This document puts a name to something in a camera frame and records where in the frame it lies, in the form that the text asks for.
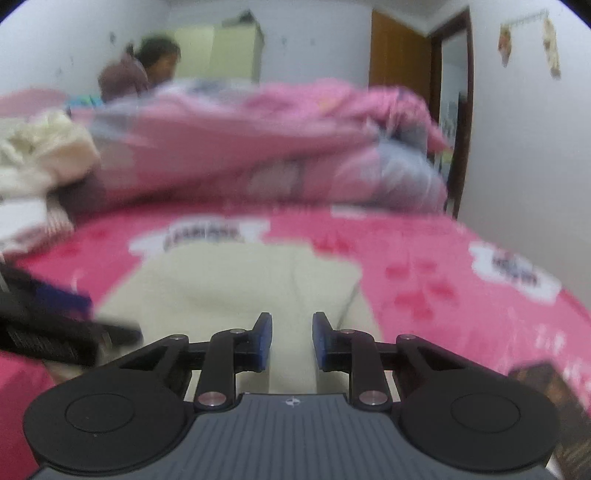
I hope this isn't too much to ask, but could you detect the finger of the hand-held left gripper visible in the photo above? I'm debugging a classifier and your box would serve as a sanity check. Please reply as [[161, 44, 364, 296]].
[[0, 264, 95, 322], [97, 322, 142, 347]]

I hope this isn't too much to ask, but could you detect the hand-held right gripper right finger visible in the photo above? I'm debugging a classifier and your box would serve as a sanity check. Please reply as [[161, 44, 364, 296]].
[[312, 311, 465, 412]]

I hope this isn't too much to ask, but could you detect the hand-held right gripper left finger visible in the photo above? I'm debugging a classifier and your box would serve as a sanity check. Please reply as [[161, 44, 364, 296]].
[[119, 312, 274, 412]]

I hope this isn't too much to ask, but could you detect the beige zip jacket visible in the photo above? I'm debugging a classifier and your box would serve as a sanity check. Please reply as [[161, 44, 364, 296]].
[[95, 242, 385, 398]]

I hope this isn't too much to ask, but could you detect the white cloth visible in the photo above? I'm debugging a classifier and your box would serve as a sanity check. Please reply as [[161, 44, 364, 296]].
[[0, 194, 75, 256]]

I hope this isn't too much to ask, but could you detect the pink floral blanket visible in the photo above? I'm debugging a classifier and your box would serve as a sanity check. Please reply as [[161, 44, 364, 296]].
[[0, 203, 591, 480]]

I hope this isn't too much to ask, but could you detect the cream cloth pile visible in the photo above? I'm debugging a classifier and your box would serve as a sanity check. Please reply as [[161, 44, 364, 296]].
[[0, 111, 101, 200]]

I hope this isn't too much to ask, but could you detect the pink grey quilt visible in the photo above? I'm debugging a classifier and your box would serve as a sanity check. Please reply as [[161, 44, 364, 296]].
[[69, 78, 451, 219]]

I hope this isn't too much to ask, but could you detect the pale green cabinet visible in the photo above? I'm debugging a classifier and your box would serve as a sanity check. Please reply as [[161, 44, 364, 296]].
[[173, 11, 265, 86]]

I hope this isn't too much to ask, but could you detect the wooden door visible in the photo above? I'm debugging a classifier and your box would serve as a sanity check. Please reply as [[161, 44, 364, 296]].
[[369, 9, 433, 89]]

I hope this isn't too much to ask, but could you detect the small hanging cloth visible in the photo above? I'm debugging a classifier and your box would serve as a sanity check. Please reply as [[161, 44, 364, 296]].
[[497, 23, 514, 68]]

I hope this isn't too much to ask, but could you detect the long hanging cloth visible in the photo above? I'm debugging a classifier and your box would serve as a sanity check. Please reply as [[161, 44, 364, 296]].
[[542, 17, 563, 80]]

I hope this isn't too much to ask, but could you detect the dark door frame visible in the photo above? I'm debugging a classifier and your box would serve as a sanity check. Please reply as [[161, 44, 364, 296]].
[[427, 7, 475, 220]]

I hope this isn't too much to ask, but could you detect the wall hook rack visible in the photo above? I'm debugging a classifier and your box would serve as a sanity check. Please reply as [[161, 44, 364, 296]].
[[501, 9, 551, 27]]

